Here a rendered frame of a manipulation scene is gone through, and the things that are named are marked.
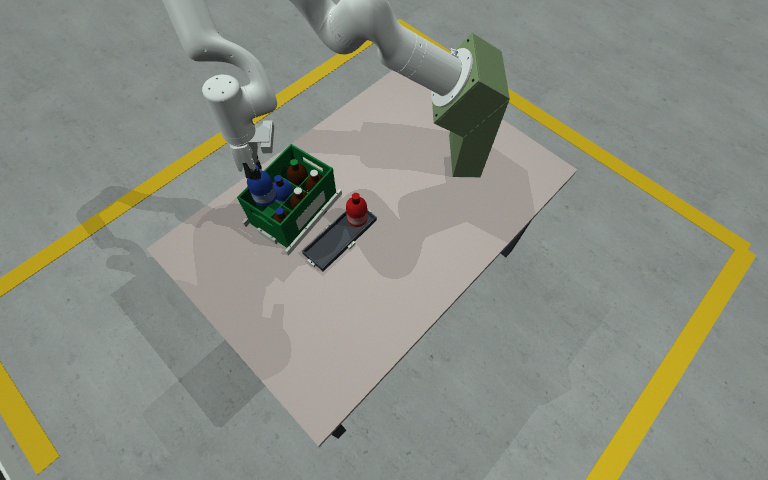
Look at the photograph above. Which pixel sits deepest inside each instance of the blue-labeled bottle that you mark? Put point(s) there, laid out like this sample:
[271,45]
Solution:
[262,190]
[283,188]

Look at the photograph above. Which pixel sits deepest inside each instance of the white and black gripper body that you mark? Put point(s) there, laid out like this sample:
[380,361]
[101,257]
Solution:
[245,153]

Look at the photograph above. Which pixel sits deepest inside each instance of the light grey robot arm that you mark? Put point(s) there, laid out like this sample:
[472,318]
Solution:
[343,28]

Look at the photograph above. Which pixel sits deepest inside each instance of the brown bottle with blue cap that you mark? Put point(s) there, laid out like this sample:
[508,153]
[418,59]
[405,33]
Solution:
[280,215]

